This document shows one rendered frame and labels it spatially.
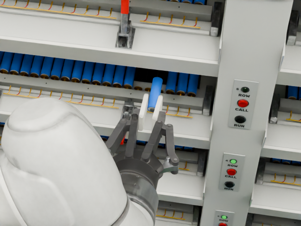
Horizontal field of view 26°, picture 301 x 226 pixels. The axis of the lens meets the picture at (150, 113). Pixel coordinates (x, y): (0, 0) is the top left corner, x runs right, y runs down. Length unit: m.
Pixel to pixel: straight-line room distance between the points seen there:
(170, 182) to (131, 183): 0.48
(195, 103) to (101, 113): 0.18
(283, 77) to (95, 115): 0.37
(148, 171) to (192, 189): 0.44
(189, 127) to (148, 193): 0.33
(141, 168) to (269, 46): 0.27
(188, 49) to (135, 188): 0.28
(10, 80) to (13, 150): 0.55
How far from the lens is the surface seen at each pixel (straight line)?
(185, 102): 1.22
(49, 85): 1.26
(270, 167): 1.38
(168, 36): 1.08
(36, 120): 0.72
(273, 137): 1.23
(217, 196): 1.36
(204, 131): 1.22
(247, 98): 1.11
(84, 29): 1.10
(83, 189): 0.74
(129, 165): 0.95
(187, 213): 1.57
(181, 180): 1.39
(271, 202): 1.39
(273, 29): 1.00
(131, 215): 0.82
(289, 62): 1.07
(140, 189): 0.91
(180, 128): 1.22
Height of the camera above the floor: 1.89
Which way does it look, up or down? 50 degrees down
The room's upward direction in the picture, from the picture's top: straight up
